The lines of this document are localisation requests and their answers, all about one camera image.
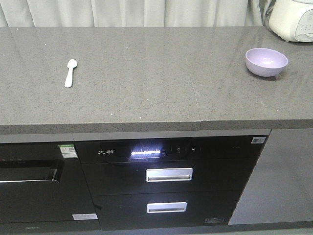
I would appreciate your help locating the purple plastic bowl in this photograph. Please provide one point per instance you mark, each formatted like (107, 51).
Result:
(265, 62)

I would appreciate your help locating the white blender appliance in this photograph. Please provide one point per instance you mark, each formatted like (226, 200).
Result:
(292, 20)

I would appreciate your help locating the black disinfection cabinet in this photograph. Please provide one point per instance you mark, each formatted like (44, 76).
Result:
(115, 171)

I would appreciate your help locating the black built-in dishwasher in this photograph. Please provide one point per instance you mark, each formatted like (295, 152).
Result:
(43, 189)

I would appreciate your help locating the white curtain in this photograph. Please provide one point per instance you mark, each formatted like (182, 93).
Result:
(133, 13)

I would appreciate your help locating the pale green plastic spoon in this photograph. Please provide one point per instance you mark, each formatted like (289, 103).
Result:
(71, 65)

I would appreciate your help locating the grey cabinet door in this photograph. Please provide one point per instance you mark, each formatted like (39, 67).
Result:
(280, 188)

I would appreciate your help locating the lower silver drawer handle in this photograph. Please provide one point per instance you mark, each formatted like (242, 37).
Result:
(166, 207)

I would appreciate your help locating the upper silver drawer handle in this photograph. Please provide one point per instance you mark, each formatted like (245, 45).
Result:
(169, 174)

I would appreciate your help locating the silver drawer handle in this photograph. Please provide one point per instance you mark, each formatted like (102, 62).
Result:
(169, 174)
(166, 207)

